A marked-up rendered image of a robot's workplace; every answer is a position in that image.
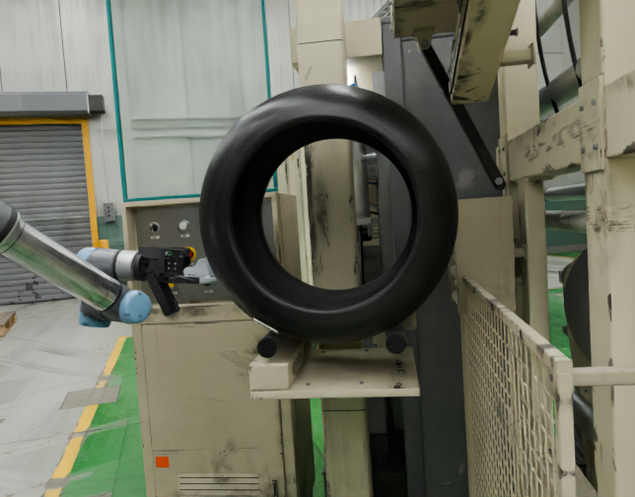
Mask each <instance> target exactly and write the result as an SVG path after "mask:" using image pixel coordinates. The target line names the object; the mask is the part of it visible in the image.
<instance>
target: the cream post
mask: <svg viewBox="0 0 635 497"><path fill-rule="evenodd" d="M294 4H295V19H296V32H295V34H296V35H297V48H298V58H297V59H298V63H299V78H300V87H304V86H309V85H317V84H341V85H348V72H347V56H346V40H345V24H344V8H343V0H294ZM304 152H305V165H306V182H307V198H308V212H309V222H310V242H311V257H312V272H313V286H316V287H320V288H323V289H331V290H342V289H350V288H355V287H358V286H361V283H360V266H359V251H358V235H357V218H356V202H355V185H354V170H353V153H352V140H346V139H328V140H322V141H318V142H315V143H312V144H309V145H307V146H305V147H304ZM340 348H365V347H364V339H362V340H358V341H354V342H348V343H339V344H319V343H317V349H340ZM320 404H321V419H322V422H321V424H322V434H323V448H324V460H325V464H326V485H327V489H326V490H327V497H374V493H373V477H372V461H371V450H370V428H369V412H368V398H367V397H338V398H321V399H320Z"/></svg>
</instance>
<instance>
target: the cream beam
mask: <svg viewBox="0 0 635 497"><path fill-rule="evenodd" d="M389 1H390V18H391V27H389V29H390V30H391V33H392V36H393V38H397V37H406V36H412V31H413V29H416V28H425V27H434V26H435V27H436V28H435V31H434V34H441V33H451V32H455V31H456V26H457V20H458V14H459V6H458V4H457V0H389Z"/></svg>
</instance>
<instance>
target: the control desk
mask: <svg viewBox="0 0 635 497"><path fill-rule="evenodd" d="M199 204H200V197H189V198H175V199H162V200H148V201H134V202H123V203H121V215H122V227H123V237H124V248H125V250H138V247H143V246H150V247H156V248H169V247H173V248H186V249H190V256H191V264H190V265H189V267H191V266H192V265H195V264H196V262H197V261H198V259H200V258H204V257H206V254H205V251H204V247H203V243H202V239H201V233H200V224H199ZM262 224H263V230H264V234H265V237H266V240H267V242H268V245H269V247H270V249H271V251H272V252H273V254H274V256H275V257H276V259H277V260H278V261H279V262H280V264H281V265H282V266H283V267H284V268H285V269H286V270H287V271H289V272H290V273H291V274H292V275H294V276H295V277H297V278H298V279H300V280H302V270H301V257H300V242H299V227H298V212H297V197H296V195H293V194H286V193H280V192H276V191H271V192H265V194H264V199H263V204H262ZM127 283H128V288H129V289H130V290H138V291H140V292H143V293H145V294H146V295H148V297H149V298H150V300H151V305H152V308H151V313H150V314H149V316H148V317H147V318H146V319H145V320H144V321H142V322H140V323H132V335H133V346H134V358H135V369H136V380H137V391H138V402H139V414H140V425H141V436H142V448H143V459H144V470H145V481H146V492H147V497H313V487H314V484H315V480H316V475H315V460H314V446H313V431H312V416H311V402H310V399H309V398H288V399H251V398H250V392H251V389H250V382H249V368H248V366H249V364H250V363H251V362H252V361H253V360H254V359H255V358H256V357H257V356H258V354H259V353H258V351H257V344H258V342H259V341H260V339H261V338H262V337H263V336H264V335H265V334H266V333H267V332H268V331H269V329H267V328H265V327H264V326H262V325H260V324H258V323H256V322H254V320H253V319H252V318H250V317H249V316H248V315H247V314H245V313H244V312H243V311H242V310H241V309H240V308H239V307H238V306H237V305H236V304H235V303H234V302H233V301H232V300H231V299H230V297H229V296H228V295H227V294H226V292H225V291H224V290H223V288H222V287H221V285H220V284H219V282H218V283H216V284H185V283H178V284H171V283H168V284H169V286H170V288H171V290H172V292H173V294H174V296H175V298H176V301H177V303H178V305H179V307H180V310H179V311H178V312H177V313H175V314H173V315H170V316H168V317H165V316H164V313H163V311H162V309H161V307H160V305H159V303H158V301H157V299H156V297H155V295H154V293H153V291H152V289H151V287H150V285H149V283H148V281H147V280H145V281H127ZM156 457H169V463H170V467H156Z"/></svg>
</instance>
